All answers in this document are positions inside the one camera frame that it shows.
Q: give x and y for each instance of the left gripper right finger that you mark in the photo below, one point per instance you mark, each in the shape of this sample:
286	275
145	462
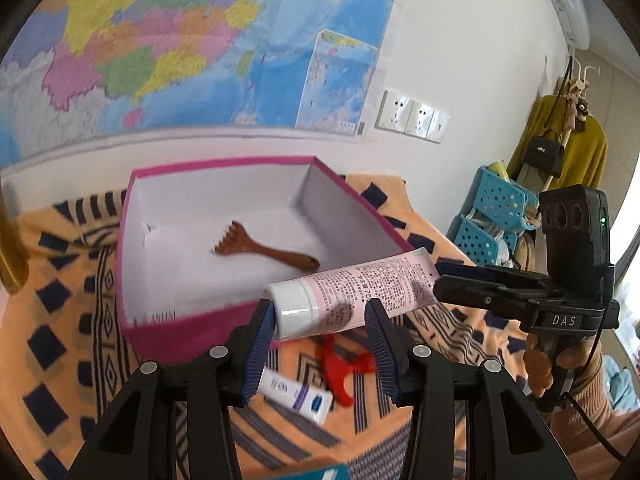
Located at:
506	438

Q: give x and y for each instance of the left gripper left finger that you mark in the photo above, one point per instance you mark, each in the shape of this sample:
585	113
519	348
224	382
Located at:
136	436

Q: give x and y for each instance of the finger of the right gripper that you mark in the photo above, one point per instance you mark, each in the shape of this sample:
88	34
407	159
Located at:
516	297
497	274

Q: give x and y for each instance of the large pink cream tube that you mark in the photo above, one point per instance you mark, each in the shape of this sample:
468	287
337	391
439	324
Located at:
332	301

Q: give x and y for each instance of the red plastic hammer toy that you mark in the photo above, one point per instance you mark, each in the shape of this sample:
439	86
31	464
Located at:
336	369

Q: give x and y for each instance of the brown wooden back scratcher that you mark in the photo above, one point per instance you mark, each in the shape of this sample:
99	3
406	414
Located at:
236	241

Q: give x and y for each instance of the teal white medicine box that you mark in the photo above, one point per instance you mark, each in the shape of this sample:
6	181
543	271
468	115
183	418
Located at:
334	472

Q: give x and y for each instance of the orange sleeve right forearm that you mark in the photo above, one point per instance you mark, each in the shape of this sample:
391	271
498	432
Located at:
587	455

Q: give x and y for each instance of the person's right hand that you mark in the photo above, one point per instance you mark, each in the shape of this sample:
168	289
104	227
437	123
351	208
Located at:
582	359

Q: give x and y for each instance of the blue plastic basket rack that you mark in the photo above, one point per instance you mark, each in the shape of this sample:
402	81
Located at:
492	219

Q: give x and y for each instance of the orange patterned blanket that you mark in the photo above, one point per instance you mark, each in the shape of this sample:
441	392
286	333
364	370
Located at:
64	358

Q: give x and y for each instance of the black handbag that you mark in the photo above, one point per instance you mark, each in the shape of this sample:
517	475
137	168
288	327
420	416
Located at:
545	155

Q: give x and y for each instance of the white blue cream tube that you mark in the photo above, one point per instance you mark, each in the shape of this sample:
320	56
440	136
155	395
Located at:
308	401

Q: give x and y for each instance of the yellow hanging coat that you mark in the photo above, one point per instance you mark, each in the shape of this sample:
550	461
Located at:
584	154

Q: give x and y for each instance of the pink open cardboard box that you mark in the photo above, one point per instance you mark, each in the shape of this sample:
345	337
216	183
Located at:
198	242

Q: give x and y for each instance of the gold travel tumbler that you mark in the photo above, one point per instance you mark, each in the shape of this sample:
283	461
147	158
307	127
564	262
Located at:
14	262

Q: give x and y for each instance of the black tracking camera right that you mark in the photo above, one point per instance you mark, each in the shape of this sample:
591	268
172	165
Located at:
576	225

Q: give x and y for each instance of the white wall socket panel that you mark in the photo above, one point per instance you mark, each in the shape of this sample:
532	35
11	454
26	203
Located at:
401	114

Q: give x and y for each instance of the wall map poster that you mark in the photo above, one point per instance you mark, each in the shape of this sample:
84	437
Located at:
83	70

